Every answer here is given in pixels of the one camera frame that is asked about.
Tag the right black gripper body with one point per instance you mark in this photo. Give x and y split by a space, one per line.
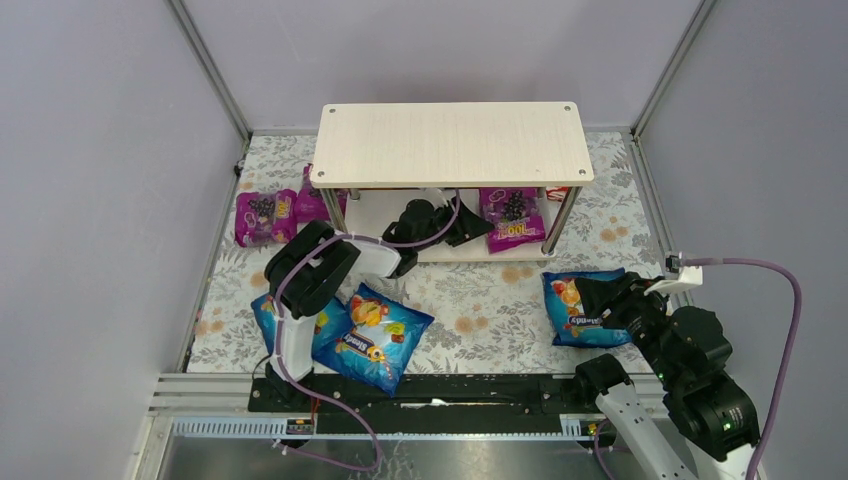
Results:
622 302

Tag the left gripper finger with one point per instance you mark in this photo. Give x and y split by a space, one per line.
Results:
461 233
468 216

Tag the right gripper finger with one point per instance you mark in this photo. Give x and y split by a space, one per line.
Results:
606 313
596 292

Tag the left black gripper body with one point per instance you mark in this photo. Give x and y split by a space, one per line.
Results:
448 224

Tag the purple candy bag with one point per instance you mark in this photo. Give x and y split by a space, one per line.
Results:
515 215
264 218
309 204

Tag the blue slendy bag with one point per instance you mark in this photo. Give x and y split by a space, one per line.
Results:
374 340
565 311
265 321

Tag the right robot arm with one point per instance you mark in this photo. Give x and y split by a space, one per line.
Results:
687 351

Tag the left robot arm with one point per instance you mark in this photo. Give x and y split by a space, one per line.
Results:
306 274

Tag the white wooden two-tier shelf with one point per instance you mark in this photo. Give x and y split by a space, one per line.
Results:
370 160

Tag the red white packet behind shelf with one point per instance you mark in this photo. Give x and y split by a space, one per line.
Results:
557 194

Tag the floral patterned table mat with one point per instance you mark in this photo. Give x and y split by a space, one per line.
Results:
488 317

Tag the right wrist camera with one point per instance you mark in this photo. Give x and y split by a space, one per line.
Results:
681 278

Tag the slotted cable duct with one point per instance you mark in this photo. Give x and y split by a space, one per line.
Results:
276 428

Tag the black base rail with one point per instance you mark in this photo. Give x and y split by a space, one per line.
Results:
528 393

